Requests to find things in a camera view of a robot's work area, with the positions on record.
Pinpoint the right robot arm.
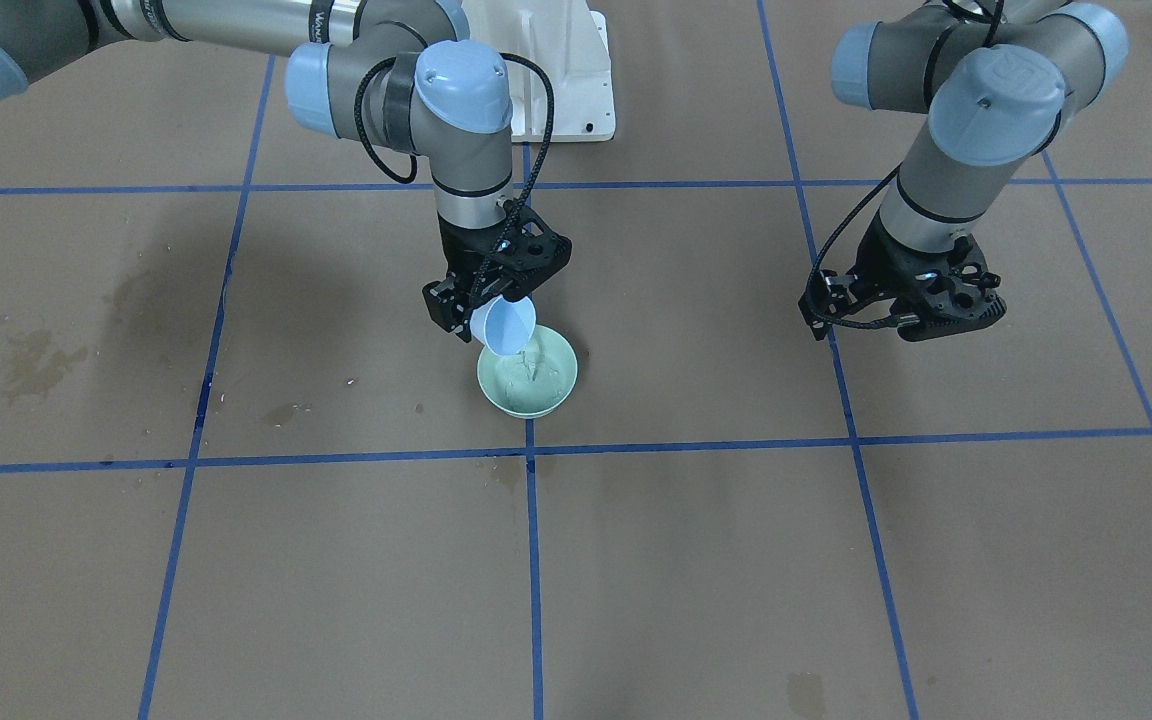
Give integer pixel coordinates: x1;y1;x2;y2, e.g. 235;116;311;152
0;1;573;332

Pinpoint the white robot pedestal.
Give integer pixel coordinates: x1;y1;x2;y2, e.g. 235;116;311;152
462;1;617;143

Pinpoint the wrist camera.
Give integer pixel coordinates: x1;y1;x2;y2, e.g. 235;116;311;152
420;273;477;343
797;270;858;341

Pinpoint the light blue plastic cup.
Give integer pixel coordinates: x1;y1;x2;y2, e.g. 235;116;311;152
470;296;538;357

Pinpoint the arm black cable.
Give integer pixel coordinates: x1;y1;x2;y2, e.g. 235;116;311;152
353;50;559;311
804;0;1007;331

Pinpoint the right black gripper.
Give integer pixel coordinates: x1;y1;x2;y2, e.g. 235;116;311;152
439;199;573;306

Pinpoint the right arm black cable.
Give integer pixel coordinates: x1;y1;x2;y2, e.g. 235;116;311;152
353;50;559;311

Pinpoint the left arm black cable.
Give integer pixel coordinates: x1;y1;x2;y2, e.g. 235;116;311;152
804;0;1007;331

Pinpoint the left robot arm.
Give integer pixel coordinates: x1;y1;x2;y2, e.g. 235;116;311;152
797;1;1130;342

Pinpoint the mint green bowl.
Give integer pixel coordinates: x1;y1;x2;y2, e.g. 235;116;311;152
476;325;579;419

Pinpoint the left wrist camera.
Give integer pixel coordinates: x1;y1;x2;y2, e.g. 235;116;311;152
797;270;858;341

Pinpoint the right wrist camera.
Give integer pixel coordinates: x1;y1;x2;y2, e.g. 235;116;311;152
420;273;477;343

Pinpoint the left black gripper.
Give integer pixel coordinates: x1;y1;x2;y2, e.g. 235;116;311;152
851;218;1007;342

